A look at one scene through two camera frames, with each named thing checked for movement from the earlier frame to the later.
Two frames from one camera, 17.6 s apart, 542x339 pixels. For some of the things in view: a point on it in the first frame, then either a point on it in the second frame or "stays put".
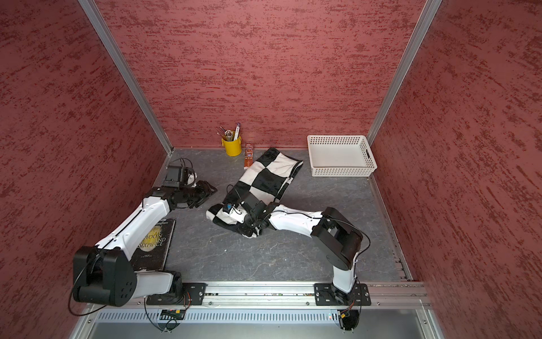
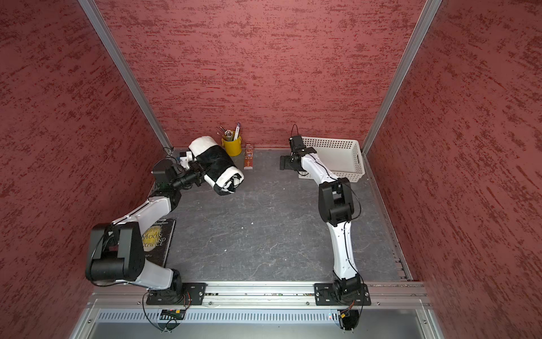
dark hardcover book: x=151 y=252 stays put
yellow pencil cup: x=233 y=148 stays put
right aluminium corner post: x=423 y=25 stays put
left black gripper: x=205 y=190 -> x=199 y=172
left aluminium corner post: x=128 y=70 stays put
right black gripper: x=249 y=231 -> x=288 y=164
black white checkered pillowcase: x=265 y=180 -> x=221 y=172
